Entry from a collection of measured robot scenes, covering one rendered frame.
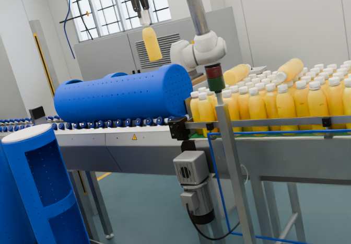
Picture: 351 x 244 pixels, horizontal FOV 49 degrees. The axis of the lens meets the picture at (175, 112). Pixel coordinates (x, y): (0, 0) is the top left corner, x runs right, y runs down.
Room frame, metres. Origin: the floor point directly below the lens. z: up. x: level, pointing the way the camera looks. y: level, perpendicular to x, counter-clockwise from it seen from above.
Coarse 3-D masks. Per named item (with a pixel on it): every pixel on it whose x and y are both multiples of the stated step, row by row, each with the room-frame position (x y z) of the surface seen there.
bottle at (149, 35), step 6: (144, 30) 2.02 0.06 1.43; (150, 30) 2.02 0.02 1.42; (144, 36) 2.02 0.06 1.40; (150, 36) 2.01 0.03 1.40; (144, 42) 2.04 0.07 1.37; (150, 42) 2.01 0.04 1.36; (156, 42) 2.02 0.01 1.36; (150, 48) 2.01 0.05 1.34; (156, 48) 2.01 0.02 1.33; (150, 54) 2.01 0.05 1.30; (156, 54) 2.01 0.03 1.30; (150, 60) 2.02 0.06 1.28; (156, 60) 2.01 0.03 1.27
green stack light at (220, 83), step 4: (220, 76) 1.40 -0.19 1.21; (208, 80) 1.41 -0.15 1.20; (212, 80) 1.40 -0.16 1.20; (216, 80) 1.39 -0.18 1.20; (220, 80) 1.39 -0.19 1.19; (224, 80) 1.41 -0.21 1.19; (208, 84) 1.41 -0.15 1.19; (212, 84) 1.40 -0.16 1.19; (216, 84) 1.39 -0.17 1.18; (220, 84) 1.39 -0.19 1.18; (224, 84) 1.40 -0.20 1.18; (212, 88) 1.40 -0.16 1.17; (216, 88) 1.39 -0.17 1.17; (220, 88) 1.39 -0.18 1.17; (224, 88) 1.40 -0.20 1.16
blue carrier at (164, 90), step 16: (176, 64) 2.00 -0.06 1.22; (80, 80) 2.52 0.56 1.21; (96, 80) 2.23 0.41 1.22; (112, 80) 2.13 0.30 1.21; (128, 80) 2.04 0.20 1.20; (144, 80) 1.96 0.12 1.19; (160, 80) 1.89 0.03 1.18; (176, 80) 1.97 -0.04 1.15; (64, 96) 2.34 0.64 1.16; (80, 96) 2.24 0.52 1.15; (96, 96) 2.16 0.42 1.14; (112, 96) 2.08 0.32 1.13; (128, 96) 2.00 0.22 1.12; (144, 96) 1.93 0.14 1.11; (160, 96) 1.87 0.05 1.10; (176, 96) 1.95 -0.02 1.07; (64, 112) 2.34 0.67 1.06; (80, 112) 2.26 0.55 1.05; (96, 112) 2.18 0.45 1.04; (112, 112) 2.11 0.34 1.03; (128, 112) 2.04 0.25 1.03; (144, 112) 1.98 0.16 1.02; (160, 112) 1.92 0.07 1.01; (176, 112) 1.92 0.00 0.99
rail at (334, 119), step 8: (232, 120) 1.58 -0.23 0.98; (240, 120) 1.55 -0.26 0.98; (248, 120) 1.53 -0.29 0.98; (256, 120) 1.51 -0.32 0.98; (264, 120) 1.49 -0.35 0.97; (272, 120) 1.47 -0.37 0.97; (280, 120) 1.45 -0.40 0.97; (288, 120) 1.43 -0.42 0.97; (296, 120) 1.41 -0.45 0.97; (304, 120) 1.39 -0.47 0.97; (312, 120) 1.37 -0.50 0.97; (320, 120) 1.35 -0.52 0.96; (336, 120) 1.32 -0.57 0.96; (344, 120) 1.30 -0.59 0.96; (192, 128) 1.70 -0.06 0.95; (200, 128) 1.68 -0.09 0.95
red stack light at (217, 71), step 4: (220, 64) 1.42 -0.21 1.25; (208, 68) 1.40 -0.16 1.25; (212, 68) 1.39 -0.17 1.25; (216, 68) 1.39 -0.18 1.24; (220, 68) 1.40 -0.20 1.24; (208, 72) 1.40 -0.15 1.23; (212, 72) 1.39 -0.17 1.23; (216, 72) 1.39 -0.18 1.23; (220, 72) 1.40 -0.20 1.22; (208, 76) 1.40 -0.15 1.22; (212, 76) 1.39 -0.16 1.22; (216, 76) 1.39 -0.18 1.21
